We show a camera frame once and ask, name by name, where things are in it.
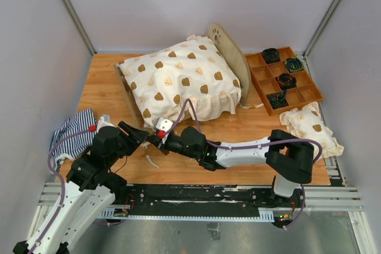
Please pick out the green black rolled sock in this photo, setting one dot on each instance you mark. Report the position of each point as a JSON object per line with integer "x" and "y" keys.
{"x": 293, "y": 64}

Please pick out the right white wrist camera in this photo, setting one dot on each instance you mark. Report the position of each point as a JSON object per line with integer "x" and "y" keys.
{"x": 163, "y": 127}

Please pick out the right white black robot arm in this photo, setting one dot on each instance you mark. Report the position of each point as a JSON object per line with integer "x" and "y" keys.
{"x": 292, "y": 158}

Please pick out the dark green rolled sock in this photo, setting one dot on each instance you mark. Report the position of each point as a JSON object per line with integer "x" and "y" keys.
{"x": 278, "y": 100}

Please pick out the bear print bed cushion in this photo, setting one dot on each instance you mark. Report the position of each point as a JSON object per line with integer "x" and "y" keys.
{"x": 191, "y": 79}

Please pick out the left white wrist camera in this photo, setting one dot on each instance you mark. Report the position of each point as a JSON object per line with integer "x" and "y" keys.
{"x": 104, "y": 121}

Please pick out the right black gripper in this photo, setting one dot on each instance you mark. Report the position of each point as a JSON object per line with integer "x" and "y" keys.
{"x": 155, "y": 140}

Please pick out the small bear print pillow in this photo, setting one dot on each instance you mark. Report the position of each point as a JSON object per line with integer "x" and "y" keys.
{"x": 307, "y": 123}

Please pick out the right aluminium frame post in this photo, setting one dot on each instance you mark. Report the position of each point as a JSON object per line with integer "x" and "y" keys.
{"x": 332, "y": 8}

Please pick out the black orange rolled sock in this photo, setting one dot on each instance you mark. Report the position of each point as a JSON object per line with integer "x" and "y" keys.
{"x": 286, "y": 81}

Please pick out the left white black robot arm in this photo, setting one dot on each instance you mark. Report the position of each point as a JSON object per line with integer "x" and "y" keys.
{"x": 86, "y": 191}

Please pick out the white slotted cable duct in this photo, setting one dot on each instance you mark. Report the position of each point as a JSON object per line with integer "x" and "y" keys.
{"x": 245, "y": 214}

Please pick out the wooden pet bed frame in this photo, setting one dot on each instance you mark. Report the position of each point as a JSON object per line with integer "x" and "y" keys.
{"x": 229, "y": 57}

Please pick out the aluminium frame post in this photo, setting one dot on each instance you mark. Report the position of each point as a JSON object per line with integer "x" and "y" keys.
{"x": 332, "y": 8}
{"x": 68, "y": 6}

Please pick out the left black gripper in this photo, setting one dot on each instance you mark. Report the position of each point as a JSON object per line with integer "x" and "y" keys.
{"x": 135, "y": 136}

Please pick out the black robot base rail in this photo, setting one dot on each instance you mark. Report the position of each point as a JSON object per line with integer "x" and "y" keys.
{"x": 154, "y": 198}

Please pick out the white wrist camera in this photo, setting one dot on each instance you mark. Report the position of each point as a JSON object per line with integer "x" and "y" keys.
{"x": 163, "y": 127}
{"x": 104, "y": 121}

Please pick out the striped blue white cloth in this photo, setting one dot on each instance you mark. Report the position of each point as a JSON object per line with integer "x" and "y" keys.
{"x": 75, "y": 135}

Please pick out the left aluminium frame post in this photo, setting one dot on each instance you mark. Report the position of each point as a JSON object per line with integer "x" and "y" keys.
{"x": 68, "y": 6}

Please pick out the orange wooden compartment tray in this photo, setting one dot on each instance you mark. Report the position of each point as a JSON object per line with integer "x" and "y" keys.
{"x": 263, "y": 78}

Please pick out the black rolled sock back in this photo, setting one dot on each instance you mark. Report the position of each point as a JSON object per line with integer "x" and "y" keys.
{"x": 270, "y": 55}

